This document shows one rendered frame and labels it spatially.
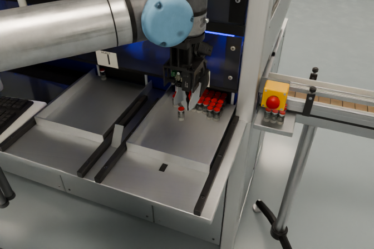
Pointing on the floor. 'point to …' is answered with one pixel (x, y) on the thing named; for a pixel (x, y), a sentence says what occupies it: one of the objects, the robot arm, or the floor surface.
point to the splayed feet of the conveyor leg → (259, 206)
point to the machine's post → (249, 89)
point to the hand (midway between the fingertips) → (189, 104)
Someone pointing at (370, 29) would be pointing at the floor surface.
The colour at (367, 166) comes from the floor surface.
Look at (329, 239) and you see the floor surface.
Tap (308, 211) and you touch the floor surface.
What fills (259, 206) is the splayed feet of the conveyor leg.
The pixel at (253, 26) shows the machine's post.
